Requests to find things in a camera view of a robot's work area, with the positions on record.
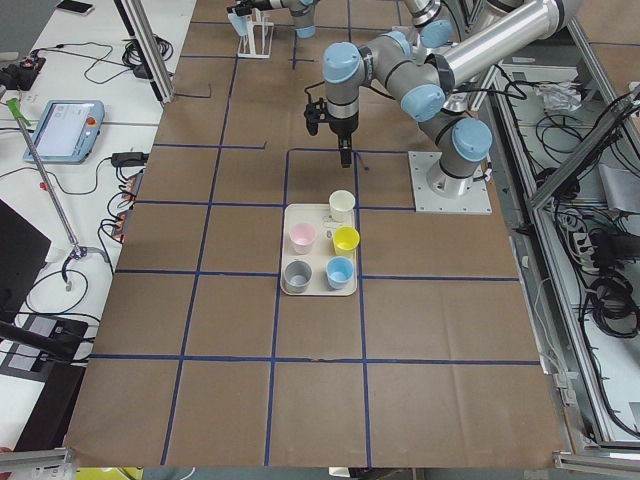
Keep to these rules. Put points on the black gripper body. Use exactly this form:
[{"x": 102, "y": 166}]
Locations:
[
  {"x": 248, "y": 7},
  {"x": 343, "y": 128}
]

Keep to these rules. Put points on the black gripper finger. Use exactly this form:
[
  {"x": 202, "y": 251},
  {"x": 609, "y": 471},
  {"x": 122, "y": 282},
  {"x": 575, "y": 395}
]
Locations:
[{"x": 345, "y": 157}]

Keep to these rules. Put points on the light blue plastic cup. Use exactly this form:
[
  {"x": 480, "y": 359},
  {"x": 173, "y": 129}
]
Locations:
[{"x": 239, "y": 24}]

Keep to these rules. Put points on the white plastic cup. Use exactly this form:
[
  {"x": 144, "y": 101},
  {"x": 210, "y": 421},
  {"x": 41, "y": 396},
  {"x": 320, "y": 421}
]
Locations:
[{"x": 341, "y": 204}]

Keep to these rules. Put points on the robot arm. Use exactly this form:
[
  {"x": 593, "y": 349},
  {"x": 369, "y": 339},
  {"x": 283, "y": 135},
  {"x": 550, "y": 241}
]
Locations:
[
  {"x": 422, "y": 89},
  {"x": 431, "y": 31}
]

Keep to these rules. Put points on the yellow plastic cup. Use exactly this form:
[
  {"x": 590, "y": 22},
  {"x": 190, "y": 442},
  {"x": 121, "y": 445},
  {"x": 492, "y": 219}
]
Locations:
[{"x": 345, "y": 241}]

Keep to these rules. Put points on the pink plastic cup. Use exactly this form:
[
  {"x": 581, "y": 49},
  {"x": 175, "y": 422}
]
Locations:
[{"x": 302, "y": 236}]

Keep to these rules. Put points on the grey plastic cup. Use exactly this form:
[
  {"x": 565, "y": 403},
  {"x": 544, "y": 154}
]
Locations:
[{"x": 297, "y": 276}]

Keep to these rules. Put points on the cream plastic tray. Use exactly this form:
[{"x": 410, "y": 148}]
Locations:
[{"x": 322, "y": 251}]

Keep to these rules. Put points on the smartphone on table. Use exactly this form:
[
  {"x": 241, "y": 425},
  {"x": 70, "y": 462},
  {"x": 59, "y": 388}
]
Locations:
[{"x": 75, "y": 7}]

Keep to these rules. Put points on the black power adapter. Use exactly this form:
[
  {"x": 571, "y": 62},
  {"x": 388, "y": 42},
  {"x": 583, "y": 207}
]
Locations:
[{"x": 129, "y": 159}]

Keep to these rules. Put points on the teach pendant tablet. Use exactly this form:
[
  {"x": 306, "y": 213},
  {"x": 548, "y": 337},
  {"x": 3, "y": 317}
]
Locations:
[{"x": 67, "y": 130}]

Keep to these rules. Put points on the metal rod with stand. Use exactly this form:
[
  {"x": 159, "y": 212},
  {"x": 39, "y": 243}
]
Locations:
[{"x": 77, "y": 250}]

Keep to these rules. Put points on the white wire cup rack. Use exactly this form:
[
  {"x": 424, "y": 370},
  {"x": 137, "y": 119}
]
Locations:
[{"x": 257, "y": 44}]

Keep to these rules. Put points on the aluminium frame post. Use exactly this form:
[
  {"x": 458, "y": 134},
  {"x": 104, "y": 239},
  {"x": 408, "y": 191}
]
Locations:
[{"x": 135, "y": 20}]

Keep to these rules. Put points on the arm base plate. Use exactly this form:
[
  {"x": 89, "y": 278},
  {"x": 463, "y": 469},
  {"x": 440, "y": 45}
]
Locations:
[{"x": 435, "y": 192}]

